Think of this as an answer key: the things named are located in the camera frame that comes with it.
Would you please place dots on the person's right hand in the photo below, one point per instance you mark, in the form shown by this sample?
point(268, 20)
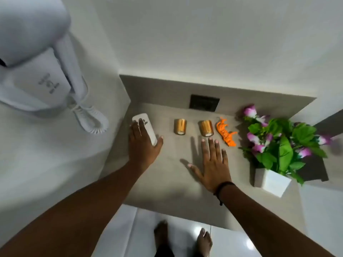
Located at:
point(214, 171)

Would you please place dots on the person's left hand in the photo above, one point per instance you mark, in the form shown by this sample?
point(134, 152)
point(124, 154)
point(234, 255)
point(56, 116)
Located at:
point(141, 151)

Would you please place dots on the person's right middle finger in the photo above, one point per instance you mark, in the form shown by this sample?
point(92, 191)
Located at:
point(212, 148)

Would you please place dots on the person's right thumb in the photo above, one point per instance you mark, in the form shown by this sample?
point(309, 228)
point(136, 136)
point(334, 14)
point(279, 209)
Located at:
point(195, 171)

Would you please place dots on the person's left thumb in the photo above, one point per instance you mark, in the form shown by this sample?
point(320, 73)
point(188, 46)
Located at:
point(159, 143)

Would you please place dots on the person's right little finger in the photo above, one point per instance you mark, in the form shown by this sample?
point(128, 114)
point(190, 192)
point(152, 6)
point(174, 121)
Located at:
point(225, 156)

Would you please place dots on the white remote control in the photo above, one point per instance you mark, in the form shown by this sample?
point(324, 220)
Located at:
point(149, 128)

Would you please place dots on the person's right forearm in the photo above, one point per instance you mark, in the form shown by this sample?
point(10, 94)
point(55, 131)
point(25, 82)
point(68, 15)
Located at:
point(265, 227)

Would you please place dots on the person's left forearm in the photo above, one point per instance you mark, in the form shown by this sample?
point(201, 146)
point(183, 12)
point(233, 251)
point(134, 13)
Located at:
point(75, 214)

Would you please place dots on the orange toy lizard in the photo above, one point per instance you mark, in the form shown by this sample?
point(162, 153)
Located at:
point(225, 133)

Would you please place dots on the gold candle holder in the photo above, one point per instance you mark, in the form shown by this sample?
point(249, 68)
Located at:
point(180, 126)
point(206, 128)

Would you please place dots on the black wristband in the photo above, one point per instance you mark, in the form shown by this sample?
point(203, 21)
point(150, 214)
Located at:
point(222, 188)

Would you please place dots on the white square plant pot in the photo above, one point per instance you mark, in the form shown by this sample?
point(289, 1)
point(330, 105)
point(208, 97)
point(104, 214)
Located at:
point(271, 181)

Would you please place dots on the artificial purple flower plant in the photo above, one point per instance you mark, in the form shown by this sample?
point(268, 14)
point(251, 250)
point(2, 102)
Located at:
point(281, 144)

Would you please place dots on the person's left foot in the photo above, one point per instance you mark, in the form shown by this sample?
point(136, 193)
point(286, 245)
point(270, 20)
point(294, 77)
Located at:
point(161, 234)

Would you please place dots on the person's foot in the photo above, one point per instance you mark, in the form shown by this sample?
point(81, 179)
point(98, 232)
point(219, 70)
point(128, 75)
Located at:
point(161, 234)
point(204, 243)

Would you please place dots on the person's right foot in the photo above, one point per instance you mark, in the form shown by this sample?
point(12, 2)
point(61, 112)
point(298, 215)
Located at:
point(204, 243)

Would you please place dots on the black wall socket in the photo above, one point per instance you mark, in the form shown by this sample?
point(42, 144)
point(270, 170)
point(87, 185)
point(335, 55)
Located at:
point(204, 103)

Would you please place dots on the white wall hair dryer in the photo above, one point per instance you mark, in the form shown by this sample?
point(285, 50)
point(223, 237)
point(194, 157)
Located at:
point(34, 58)

